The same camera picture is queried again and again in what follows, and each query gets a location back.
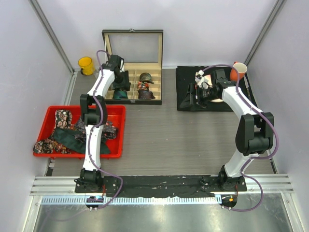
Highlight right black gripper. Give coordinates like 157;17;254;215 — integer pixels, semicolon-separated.
180;83;219;112

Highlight black gold leaf tie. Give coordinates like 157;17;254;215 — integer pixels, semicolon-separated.
112;71;131;91

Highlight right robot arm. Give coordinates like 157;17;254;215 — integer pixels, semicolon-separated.
180;70;274;191

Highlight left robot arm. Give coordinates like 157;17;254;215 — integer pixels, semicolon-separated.
75;55;124;193

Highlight black placemat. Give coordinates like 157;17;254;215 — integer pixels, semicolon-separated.
176;66;257;112

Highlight rolled green blue tie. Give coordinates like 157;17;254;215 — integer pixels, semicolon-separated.
112;90;128;100

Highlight rolled orange floral tie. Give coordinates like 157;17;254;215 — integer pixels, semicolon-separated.
137;82;150;91

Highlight rolled dark maroon tie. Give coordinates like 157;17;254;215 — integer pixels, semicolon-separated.
138;89;155;100

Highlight pink cream plate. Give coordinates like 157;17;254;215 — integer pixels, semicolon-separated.
204;74;223;103

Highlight yellow mug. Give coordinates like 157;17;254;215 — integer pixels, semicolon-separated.
78;57;95;75

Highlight black tie storage box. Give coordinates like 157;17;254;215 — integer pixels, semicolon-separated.
102;29;164;105

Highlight silver knife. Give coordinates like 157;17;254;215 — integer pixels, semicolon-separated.
243;75;251;101

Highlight orange mug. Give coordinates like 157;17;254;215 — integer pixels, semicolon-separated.
230;61;248;82

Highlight dark green leaf tie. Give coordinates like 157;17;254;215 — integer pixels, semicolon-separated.
52;127;112;155

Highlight red plastic bin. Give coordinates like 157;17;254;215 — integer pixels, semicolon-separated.
33;105;126;160

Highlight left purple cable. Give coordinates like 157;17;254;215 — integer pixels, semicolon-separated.
41;50;124;222

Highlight purple cable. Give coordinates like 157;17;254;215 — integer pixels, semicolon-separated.
200;64;281;212
41;50;124;222

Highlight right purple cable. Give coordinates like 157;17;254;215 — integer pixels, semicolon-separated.
200;64;281;212

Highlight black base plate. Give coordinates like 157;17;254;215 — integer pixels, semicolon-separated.
74;174;248;199

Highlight aluminium front rail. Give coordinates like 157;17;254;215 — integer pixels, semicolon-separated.
30;174;294;208

